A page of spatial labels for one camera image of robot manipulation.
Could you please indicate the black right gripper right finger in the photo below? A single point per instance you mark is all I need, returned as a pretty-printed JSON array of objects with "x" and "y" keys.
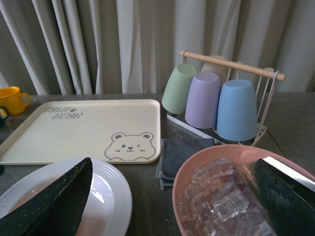
[{"x": 289, "y": 204}]

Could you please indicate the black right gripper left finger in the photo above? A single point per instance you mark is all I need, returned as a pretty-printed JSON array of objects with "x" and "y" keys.
[{"x": 55, "y": 211}]

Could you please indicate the white ridged plate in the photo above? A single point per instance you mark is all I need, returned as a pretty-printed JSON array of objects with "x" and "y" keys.
[{"x": 109, "y": 206}]

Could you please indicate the pink bowl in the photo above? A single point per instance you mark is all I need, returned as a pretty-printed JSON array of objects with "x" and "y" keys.
[{"x": 240, "y": 155}]

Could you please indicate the clear plastic ice cubes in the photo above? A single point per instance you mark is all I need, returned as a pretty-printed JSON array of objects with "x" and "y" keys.
[{"x": 216, "y": 202}]

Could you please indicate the cream bear tray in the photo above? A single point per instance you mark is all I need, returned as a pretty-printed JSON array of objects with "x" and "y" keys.
[{"x": 114, "y": 131}]

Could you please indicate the dark green mug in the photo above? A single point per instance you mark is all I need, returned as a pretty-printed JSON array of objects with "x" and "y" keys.
[{"x": 4, "y": 114}]

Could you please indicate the blue cup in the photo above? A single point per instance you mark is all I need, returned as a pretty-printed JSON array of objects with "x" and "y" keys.
[{"x": 237, "y": 112}]

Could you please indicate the yellow mug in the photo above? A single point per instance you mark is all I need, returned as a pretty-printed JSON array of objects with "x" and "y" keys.
[{"x": 14, "y": 100}]

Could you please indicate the purple cup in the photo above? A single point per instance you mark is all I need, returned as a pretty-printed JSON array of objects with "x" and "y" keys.
[{"x": 203, "y": 100}]

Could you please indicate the grey folded cloth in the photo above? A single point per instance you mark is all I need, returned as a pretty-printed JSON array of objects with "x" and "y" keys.
[{"x": 174, "y": 153}]

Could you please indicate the beige cup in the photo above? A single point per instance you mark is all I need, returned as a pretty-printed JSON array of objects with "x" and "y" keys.
[{"x": 221, "y": 71}]

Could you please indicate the green cup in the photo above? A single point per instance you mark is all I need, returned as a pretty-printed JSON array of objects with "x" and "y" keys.
[{"x": 175, "y": 96}]

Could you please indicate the white curtain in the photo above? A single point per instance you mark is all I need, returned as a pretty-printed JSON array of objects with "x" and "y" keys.
[{"x": 131, "y": 46}]

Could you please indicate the white wire cup rack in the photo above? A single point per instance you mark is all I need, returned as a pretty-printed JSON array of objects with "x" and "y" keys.
[{"x": 264, "y": 92}]

